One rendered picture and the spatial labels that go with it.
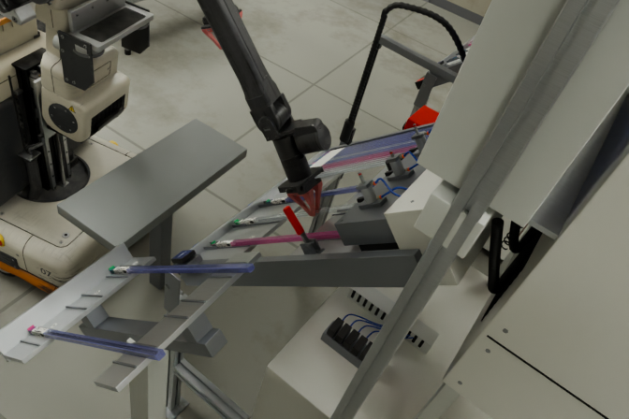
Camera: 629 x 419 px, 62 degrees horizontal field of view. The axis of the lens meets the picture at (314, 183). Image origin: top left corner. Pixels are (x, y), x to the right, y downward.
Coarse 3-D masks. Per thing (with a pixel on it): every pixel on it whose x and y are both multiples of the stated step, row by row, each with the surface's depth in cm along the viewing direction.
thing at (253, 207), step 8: (320, 152) 173; (312, 160) 169; (280, 184) 158; (272, 192) 156; (256, 200) 151; (264, 200) 153; (248, 208) 148; (256, 208) 151; (240, 216) 146; (224, 224) 142; (232, 224) 144; (216, 232) 140; (224, 232) 141; (208, 240) 138; (192, 248) 134; (200, 248) 136
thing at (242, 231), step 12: (324, 180) 148; (264, 204) 149; (276, 204) 146; (288, 204) 141; (252, 216) 146; (240, 228) 140; (252, 228) 136; (264, 228) 131; (276, 228) 130; (216, 240) 139; (204, 252) 135; (216, 252) 130; (228, 252) 126; (240, 252) 123
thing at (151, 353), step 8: (32, 328) 110; (48, 336) 104; (56, 336) 101; (64, 336) 99; (72, 336) 97; (80, 336) 95; (88, 336) 94; (80, 344) 95; (88, 344) 92; (96, 344) 90; (104, 344) 88; (112, 344) 86; (120, 344) 85; (128, 344) 84; (136, 344) 83; (120, 352) 85; (128, 352) 82; (136, 352) 81; (144, 352) 79; (152, 352) 78; (160, 352) 77
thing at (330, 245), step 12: (384, 168) 134; (360, 192) 125; (336, 216) 117; (324, 228) 113; (324, 240) 106; (336, 240) 104; (300, 252) 106; (324, 252) 101; (336, 252) 99; (348, 252) 96
